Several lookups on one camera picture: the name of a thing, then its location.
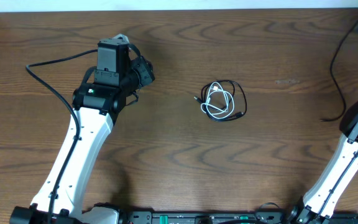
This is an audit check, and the black usb cable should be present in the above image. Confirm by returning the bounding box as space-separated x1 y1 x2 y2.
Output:
193 79 247 123
320 7 358 123

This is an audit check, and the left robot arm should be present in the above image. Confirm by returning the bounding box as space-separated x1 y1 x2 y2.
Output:
9 34 155 224

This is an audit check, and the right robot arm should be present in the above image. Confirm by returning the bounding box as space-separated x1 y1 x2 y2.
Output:
284 101 358 224

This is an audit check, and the white usb cable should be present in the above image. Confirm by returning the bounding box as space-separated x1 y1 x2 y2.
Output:
200 81 236 121

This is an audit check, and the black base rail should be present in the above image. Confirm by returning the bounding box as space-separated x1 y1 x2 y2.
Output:
116 202 358 224

